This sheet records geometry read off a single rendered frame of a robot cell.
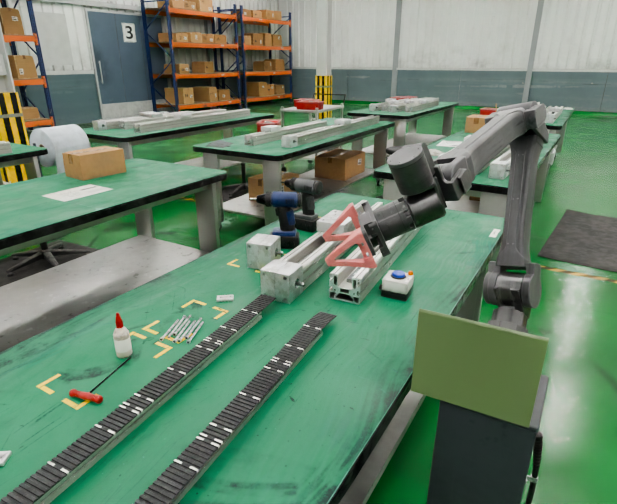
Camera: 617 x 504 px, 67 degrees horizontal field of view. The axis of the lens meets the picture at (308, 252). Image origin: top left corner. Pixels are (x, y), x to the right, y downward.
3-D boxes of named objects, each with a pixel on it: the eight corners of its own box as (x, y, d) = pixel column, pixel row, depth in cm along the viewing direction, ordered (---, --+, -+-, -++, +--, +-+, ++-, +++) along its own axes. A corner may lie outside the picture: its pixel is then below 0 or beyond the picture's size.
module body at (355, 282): (359, 304, 141) (360, 279, 137) (329, 297, 145) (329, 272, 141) (423, 226, 207) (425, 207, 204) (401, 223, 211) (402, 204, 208)
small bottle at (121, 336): (124, 360, 115) (116, 318, 110) (113, 356, 116) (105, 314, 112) (135, 352, 118) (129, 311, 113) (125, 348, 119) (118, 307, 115)
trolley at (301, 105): (316, 178, 624) (317, 99, 585) (280, 174, 646) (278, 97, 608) (345, 164, 709) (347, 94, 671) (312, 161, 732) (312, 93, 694)
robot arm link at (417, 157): (474, 181, 80) (428, 185, 86) (454, 120, 74) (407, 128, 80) (447, 224, 73) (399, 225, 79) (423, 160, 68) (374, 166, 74)
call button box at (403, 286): (406, 301, 142) (407, 283, 140) (375, 295, 146) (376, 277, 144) (412, 291, 149) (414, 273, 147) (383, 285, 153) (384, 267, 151)
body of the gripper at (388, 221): (364, 226, 73) (409, 206, 72) (357, 204, 82) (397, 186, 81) (380, 259, 76) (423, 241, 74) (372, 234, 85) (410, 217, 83)
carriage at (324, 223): (343, 242, 173) (343, 225, 170) (316, 238, 177) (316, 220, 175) (358, 229, 186) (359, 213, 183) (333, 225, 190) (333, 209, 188)
